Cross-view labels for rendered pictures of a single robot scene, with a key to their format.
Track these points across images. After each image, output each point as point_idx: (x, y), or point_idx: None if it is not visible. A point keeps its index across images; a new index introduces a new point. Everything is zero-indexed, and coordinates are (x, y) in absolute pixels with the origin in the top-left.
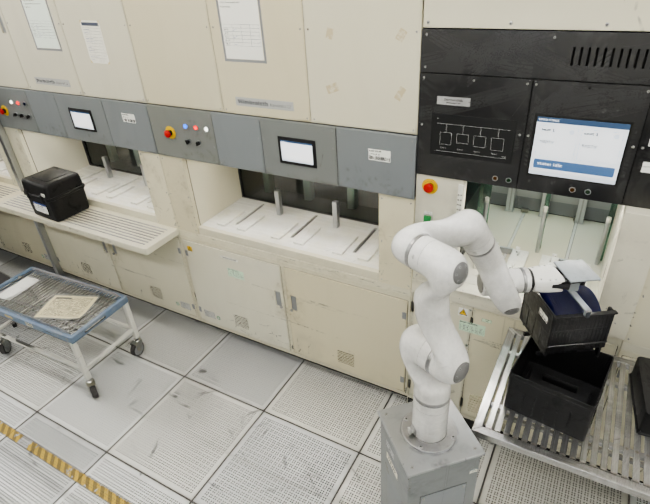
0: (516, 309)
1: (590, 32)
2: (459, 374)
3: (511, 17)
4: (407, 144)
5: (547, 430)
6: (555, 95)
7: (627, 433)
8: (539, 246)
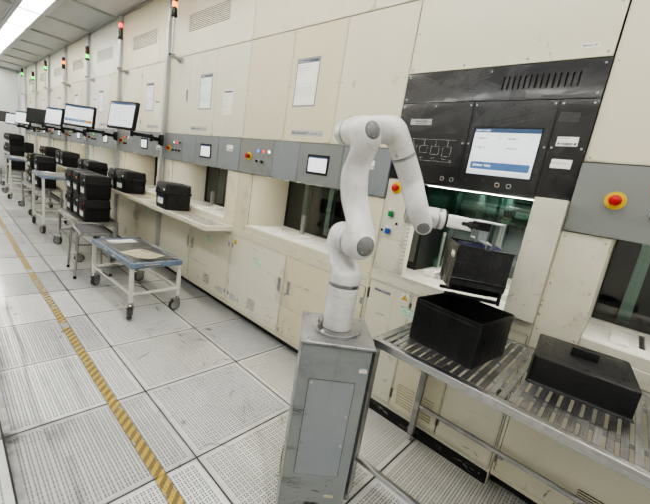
0: (426, 226)
1: (516, 65)
2: (362, 244)
3: (465, 61)
4: (386, 154)
5: (439, 356)
6: (489, 111)
7: (516, 378)
8: None
